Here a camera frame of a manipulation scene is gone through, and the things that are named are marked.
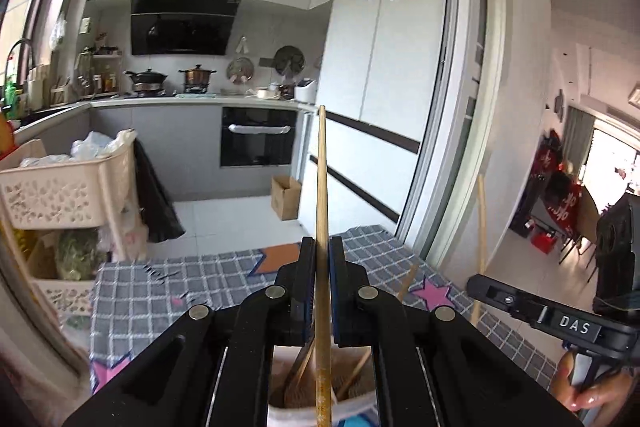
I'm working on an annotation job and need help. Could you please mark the orange star sticker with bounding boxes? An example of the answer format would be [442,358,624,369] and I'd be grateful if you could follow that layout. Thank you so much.
[248,243,302,279]

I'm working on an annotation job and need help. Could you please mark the beige storage cart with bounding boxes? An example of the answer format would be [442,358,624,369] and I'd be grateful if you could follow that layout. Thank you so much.
[0,129,146,333]

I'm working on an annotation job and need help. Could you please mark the bag of greens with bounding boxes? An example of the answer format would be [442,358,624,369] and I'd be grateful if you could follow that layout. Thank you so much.
[55,227,108,280]

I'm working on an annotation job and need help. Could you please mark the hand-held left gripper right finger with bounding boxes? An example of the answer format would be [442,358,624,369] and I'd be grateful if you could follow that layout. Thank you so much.
[329,236,583,427]

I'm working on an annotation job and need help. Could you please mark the black wok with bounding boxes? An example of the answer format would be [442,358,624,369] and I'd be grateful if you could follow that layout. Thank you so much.
[124,68,169,94]

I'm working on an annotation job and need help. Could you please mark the black hanging bag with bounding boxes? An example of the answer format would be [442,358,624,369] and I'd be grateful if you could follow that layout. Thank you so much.
[132,138,187,244]

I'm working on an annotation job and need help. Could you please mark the beige utensil holder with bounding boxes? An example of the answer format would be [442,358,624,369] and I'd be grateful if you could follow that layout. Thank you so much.
[266,342,379,427]

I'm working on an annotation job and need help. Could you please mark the kitchen faucet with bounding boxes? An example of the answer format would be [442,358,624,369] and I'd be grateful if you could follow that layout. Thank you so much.
[5,38,36,82]

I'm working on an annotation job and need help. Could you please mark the white kitchen appliance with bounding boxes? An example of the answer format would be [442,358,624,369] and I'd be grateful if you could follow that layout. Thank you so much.
[294,78,318,104]

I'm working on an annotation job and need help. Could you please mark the hanging plastic bag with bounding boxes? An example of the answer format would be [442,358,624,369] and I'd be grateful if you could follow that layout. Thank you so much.
[50,14,68,48]

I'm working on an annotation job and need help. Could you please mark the cardboard box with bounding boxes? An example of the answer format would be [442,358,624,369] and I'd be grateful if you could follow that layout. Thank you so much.
[271,175,302,221]

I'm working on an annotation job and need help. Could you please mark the grey base cabinet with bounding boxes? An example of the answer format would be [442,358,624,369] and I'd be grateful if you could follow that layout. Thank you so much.
[90,102,223,202]

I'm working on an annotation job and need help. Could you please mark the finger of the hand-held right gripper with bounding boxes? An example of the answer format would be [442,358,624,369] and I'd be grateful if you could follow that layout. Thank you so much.
[467,274,546,325]

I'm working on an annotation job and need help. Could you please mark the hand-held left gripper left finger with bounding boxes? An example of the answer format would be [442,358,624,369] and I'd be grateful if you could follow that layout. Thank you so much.
[62,237,317,427]

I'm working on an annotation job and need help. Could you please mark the person's right hand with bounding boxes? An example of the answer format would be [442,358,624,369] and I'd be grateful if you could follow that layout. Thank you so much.
[552,349,633,413]

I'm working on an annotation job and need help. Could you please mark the red festive decoration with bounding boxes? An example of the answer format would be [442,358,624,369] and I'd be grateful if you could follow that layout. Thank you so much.
[532,129,583,238]

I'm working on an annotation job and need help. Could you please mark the black range hood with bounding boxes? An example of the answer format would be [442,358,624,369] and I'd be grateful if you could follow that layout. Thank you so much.
[130,0,242,56]

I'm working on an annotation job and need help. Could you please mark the hanging pot lid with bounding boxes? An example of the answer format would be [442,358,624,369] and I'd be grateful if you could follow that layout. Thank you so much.
[226,57,255,85]

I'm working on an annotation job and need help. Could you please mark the white plastic bags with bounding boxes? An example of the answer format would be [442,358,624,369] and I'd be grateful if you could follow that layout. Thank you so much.
[20,129,138,168]

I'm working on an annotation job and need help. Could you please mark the pink star sticker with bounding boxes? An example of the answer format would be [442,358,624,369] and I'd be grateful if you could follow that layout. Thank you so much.
[409,276,455,311]
[91,351,132,395]

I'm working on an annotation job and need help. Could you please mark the grey checkered tablecloth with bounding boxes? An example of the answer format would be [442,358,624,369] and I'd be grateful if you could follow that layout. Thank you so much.
[90,224,558,395]

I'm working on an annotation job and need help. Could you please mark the black built-in oven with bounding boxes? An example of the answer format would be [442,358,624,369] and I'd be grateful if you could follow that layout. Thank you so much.
[220,107,298,168]

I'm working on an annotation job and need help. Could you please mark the copper cooking pot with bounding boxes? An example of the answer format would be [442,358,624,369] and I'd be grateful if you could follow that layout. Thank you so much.
[178,64,217,88]

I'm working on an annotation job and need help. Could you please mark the condiment rack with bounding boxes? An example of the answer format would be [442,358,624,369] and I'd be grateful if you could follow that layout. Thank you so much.
[75,44,123,100]

